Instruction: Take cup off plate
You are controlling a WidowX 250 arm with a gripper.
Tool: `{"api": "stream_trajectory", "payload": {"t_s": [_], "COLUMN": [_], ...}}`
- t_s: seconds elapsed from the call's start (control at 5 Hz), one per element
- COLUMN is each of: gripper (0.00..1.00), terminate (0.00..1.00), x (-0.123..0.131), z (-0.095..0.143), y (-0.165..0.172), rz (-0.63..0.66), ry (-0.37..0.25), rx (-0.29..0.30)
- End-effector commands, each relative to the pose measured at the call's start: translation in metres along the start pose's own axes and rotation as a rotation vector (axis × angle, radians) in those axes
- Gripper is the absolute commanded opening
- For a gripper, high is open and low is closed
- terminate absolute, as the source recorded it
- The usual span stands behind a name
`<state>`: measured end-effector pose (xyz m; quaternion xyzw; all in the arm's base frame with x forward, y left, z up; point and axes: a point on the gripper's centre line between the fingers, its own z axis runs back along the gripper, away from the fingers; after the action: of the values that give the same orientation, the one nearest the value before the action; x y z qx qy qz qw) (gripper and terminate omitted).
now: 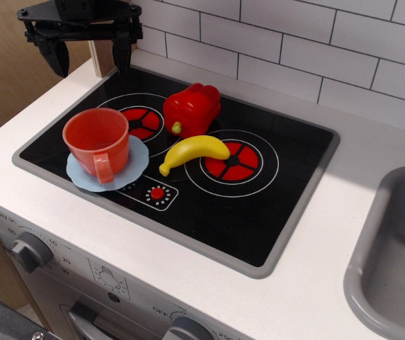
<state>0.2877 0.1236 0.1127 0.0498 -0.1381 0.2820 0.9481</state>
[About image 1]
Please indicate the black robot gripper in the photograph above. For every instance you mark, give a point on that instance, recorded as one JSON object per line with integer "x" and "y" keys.
{"x": 52, "y": 22}

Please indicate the orange plastic cup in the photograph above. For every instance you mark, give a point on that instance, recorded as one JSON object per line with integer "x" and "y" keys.
{"x": 98, "y": 138}

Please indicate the light blue plastic plate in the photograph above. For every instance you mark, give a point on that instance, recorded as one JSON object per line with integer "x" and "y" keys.
{"x": 137, "y": 163}

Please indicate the red toy bell pepper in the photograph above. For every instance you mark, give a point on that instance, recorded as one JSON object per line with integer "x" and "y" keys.
{"x": 190, "y": 112}

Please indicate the yellow toy banana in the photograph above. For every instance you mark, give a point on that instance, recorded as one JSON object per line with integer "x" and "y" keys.
{"x": 192, "y": 148}

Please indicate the red stove button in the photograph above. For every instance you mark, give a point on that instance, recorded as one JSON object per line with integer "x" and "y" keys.
{"x": 157, "y": 193}

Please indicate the grey left oven knob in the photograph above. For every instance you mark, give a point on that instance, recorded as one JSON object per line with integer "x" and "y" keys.
{"x": 30, "y": 252}

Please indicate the grey oven knob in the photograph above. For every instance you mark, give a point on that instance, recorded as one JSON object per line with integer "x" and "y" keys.
{"x": 187, "y": 329}
{"x": 30, "y": 252}

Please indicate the black base with screw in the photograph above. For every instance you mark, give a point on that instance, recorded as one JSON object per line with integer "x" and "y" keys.
{"x": 17, "y": 326}

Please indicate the grey right oven knob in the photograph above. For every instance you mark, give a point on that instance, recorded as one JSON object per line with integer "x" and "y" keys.
{"x": 187, "y": 329}

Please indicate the grey toy sink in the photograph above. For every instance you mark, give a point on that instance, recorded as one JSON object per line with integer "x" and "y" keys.
{"x": 374, "y": 281}

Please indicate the grey oven door handle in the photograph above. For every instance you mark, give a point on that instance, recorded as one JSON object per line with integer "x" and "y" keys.
{"x": 83, "y": 318}

